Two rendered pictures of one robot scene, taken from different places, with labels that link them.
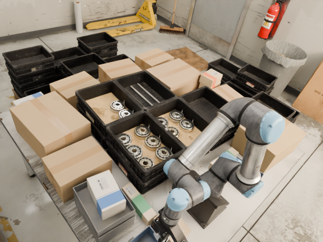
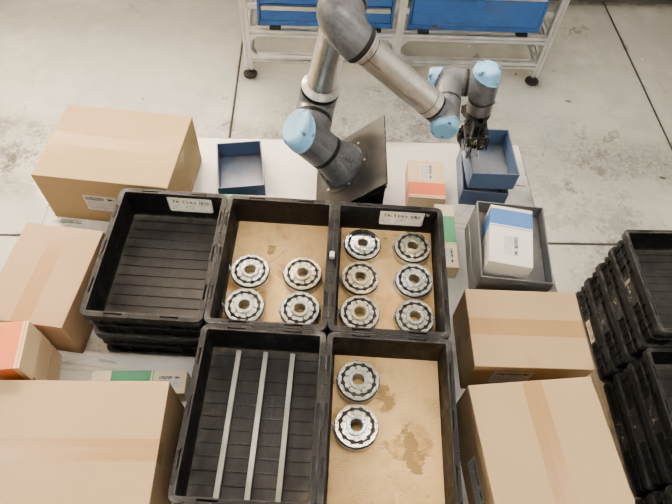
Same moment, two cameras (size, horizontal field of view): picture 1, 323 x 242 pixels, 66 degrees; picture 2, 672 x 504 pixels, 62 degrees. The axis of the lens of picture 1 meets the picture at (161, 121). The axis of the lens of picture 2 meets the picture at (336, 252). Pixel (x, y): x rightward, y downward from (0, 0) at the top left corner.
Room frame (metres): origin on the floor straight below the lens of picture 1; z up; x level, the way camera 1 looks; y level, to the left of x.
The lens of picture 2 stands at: (1.65, 0.55, 2.15)
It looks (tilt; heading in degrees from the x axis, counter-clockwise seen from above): 56 degrees down; 227
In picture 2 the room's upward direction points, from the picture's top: 4 degrees clockwise
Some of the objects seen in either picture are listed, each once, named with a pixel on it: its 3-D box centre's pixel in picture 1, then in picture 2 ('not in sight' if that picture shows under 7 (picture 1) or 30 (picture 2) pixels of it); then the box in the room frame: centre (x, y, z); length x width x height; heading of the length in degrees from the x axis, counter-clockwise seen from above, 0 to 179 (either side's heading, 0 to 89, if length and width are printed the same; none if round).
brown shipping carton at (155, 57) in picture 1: (154, 64); not in sight; (2.12, 0.18, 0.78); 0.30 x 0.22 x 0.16; 144
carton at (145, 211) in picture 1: (138, 203); (444, 240); (0.70, 0.04, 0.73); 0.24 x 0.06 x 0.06; 48
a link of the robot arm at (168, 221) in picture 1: (170, 214); (481, 105); (0.50, -0.11, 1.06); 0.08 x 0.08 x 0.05
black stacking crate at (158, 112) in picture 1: (180, 127); (275, 270); (1.23, -0.13, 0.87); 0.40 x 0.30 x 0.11; 47
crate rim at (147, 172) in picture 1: (145, 139); (388, 267); (1.01, 0.07, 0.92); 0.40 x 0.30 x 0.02; 47
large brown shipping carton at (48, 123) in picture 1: (52, 127); (539, 479); (1.07, 0.67, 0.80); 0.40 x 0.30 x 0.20; 55
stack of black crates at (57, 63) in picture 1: (68, 68); not in sight; (2.45, 1.19, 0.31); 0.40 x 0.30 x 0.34; 141
